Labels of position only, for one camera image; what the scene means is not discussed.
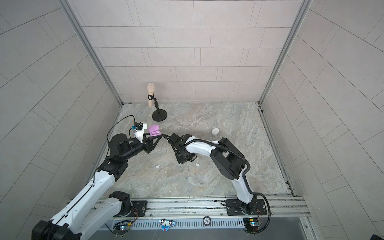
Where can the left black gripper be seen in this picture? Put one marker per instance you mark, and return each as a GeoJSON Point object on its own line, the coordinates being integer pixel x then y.
{"type": "Point", "coordinates": [147, 144]}

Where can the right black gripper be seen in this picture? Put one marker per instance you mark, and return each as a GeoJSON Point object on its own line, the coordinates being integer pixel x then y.
{"type": "Point", "coordinates": [181, 161]}

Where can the purple earbud case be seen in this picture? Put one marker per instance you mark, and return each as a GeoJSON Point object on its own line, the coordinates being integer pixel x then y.
{"type": "Point", "coordinates": [154, 131]}

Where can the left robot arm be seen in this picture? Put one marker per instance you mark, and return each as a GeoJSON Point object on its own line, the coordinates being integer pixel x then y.
{"type": "Point", "coordinates": [77, 221]}

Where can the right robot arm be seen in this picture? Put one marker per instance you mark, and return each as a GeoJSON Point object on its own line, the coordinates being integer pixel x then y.
{"type": "Point", "coordinates": [230, 162]}

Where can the white earbud case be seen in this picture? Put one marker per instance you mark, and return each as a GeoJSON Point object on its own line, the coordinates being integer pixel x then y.
{"type": "Point", "coordinates": [215, 131]}

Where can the black microphone stand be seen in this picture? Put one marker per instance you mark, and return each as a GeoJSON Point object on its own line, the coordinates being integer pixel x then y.
{"type": "Point", "coordinates": [159, 115]}

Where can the beige microphone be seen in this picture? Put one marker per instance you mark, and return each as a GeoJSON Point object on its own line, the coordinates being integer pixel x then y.
{"type": "Point", "coordinates": [151, 91]}

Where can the blue white clip gadget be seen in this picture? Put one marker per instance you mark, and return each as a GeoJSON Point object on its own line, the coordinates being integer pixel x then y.
{"type": "Point", "coordinates": [166, 224]}

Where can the small black round disc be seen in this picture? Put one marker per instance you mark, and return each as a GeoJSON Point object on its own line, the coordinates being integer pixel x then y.
{"type": "Point", "coordinates": [207, 221]}

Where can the left green circuit board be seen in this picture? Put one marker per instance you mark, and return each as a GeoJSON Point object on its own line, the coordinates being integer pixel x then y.
{"type": "Point", "coordinates": [123, 226]}

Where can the green circuit board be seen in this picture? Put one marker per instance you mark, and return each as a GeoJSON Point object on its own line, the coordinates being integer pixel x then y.
{"type": "Point", "coordinates": [251, 225]}
{"type": "Point", "coordinates": [123, 226]}

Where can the right green circuit board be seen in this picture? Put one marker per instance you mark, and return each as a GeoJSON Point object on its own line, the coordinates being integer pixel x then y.
{"type": "Point", "coordinates": [251, 225]}

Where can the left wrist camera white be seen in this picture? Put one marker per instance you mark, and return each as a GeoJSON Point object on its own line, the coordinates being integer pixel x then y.
{"type": "Point", "coordinates": [139, 130]}

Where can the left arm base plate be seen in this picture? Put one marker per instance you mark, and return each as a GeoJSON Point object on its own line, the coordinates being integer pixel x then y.
{"type": "Point", "coordinates": [138, 209]}

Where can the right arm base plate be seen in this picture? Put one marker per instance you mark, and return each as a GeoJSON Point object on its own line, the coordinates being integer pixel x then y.
{"type": "Point", "coordinates": [235, 207]}

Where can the aluminium front rail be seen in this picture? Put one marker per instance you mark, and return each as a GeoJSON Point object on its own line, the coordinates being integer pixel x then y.
{"type": "Point", "coordinates": [197, 208]}

